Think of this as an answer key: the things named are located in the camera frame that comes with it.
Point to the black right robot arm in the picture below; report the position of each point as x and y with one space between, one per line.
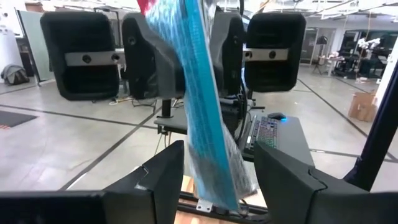
231 115

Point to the black computer mouse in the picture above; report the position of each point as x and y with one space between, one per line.
276 115

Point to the black diagonal strut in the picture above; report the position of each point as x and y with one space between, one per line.
379 133

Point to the dark grey desk top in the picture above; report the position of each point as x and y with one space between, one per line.
174 121

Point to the black floor mat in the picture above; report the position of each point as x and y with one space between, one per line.
14 119

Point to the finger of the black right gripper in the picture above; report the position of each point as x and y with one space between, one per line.
230 56
146 68

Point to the white cabinet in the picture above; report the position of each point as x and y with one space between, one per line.
6 46

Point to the black background workstation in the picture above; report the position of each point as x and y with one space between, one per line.
367 59

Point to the black tripod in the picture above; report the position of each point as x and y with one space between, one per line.
321 46

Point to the black monitor stand post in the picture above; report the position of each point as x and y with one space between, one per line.
166 109

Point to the black keyboard tray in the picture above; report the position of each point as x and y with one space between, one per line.
292 137

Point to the grey bag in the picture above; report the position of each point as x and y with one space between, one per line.
14 74

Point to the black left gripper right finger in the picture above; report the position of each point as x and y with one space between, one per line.
286 183

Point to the backlit computer keyboard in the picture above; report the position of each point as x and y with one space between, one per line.
265 132

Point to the brown cardboard box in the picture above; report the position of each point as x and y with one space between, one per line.
362 107

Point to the grey-green partition panel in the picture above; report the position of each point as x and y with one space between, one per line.
31 46

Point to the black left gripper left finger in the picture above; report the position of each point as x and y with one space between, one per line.
161 180

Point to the black aluminium support frame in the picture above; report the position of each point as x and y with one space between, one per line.
217 213

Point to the blue and red granola bar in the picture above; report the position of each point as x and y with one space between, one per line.
202 124

